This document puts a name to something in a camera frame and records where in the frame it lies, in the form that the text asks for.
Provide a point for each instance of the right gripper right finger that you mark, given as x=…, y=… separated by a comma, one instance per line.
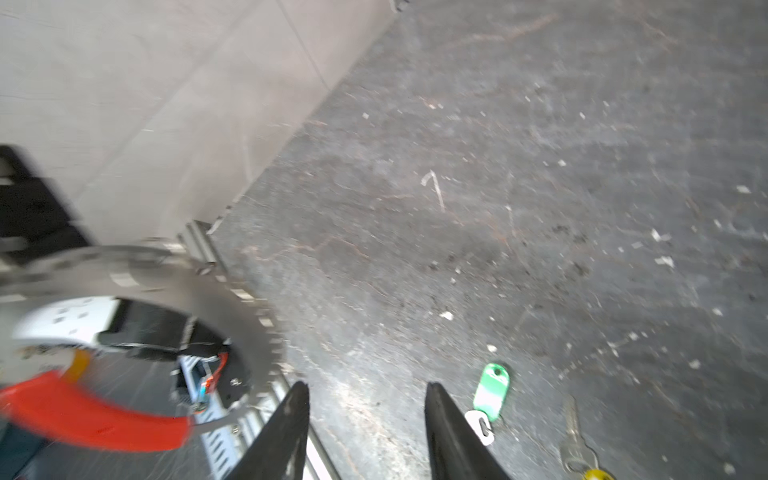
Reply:
x=455, y=451

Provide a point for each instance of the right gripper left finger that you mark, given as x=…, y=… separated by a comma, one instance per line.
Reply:
x=279, y=451

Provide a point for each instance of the green key tag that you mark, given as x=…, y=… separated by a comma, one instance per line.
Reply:
x=488, y=401

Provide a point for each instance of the yellow key tag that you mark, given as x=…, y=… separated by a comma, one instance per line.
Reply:
x=578, y=460

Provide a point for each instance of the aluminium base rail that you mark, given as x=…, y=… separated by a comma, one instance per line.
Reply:
x=226, y=447

